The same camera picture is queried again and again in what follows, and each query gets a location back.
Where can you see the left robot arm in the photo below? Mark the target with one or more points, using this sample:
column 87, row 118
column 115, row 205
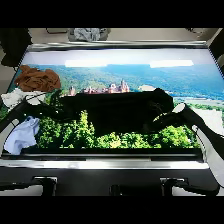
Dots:
column 20, row 111

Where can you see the brown garment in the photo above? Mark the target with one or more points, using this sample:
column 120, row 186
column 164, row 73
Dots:
column 37, row 79

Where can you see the light blue garment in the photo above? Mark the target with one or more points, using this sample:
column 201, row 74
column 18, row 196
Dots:
column 22, row 136

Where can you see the silver frame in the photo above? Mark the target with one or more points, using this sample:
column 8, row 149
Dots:
column 100, row 164

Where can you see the black garment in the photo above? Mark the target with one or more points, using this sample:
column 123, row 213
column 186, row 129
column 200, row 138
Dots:
column 115, row 110

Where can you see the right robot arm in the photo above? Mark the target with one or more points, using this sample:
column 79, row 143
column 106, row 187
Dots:
column 207, row 132

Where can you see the white garment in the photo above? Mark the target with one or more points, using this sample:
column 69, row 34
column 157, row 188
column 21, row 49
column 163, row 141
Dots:
column 12, row 97

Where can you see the grey garment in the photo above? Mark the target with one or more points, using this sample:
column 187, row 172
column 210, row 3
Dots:
column 87, row 33

